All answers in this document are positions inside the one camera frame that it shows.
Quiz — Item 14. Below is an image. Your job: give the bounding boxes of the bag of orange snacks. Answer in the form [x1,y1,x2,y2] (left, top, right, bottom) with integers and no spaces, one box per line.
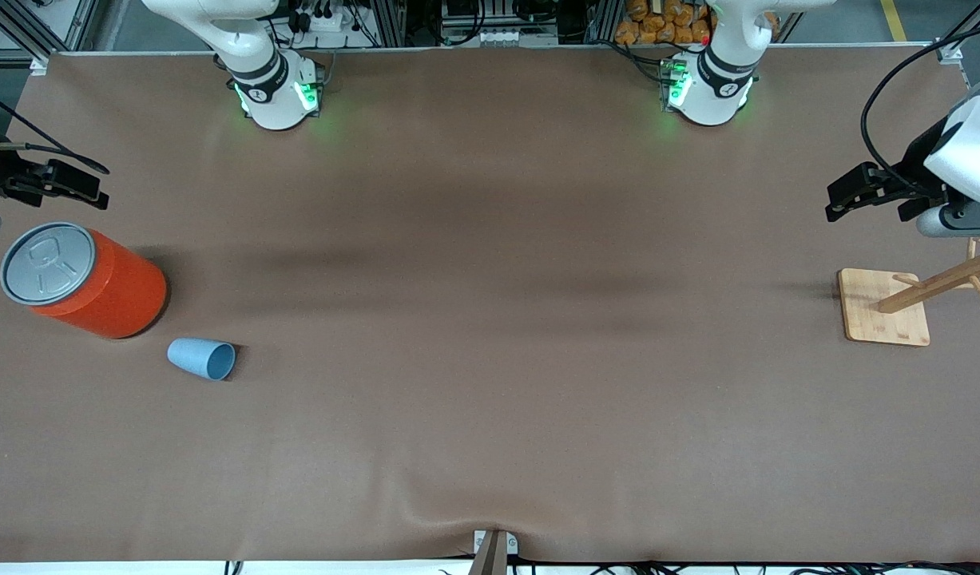
[615,0,780,46]

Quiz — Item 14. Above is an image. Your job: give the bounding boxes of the wooden mug tree stand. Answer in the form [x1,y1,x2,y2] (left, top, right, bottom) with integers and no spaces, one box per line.
[838,237,980,347]

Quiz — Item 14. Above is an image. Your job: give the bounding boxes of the white power strip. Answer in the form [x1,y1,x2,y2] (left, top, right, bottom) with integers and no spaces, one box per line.
[286,6,347,34]

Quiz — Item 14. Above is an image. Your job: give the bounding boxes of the orange can with silver lid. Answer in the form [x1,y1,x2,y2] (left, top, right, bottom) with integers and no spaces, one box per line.
[0,222,169,340]

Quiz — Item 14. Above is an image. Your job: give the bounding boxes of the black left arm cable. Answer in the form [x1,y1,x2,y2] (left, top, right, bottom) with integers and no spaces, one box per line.
[860,20,980,196]

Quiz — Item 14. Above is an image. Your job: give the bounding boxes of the light blue plastic cup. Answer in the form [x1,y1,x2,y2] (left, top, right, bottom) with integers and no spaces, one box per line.
[167,338,237,382]

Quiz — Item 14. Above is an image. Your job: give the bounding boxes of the grey cylinder on left gripper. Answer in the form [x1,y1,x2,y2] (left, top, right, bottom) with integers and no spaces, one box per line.
[917,204,980,238]

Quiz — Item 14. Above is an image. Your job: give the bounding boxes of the brown table mat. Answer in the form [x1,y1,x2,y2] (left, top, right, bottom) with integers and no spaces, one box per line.
[0,44,980,565]

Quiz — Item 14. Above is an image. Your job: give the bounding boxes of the white terminal block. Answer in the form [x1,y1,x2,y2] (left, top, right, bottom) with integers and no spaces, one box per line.
[475,29,560,49]

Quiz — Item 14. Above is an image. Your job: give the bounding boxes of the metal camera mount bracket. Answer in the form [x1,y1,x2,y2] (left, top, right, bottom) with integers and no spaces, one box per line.
[473,529,519,575]

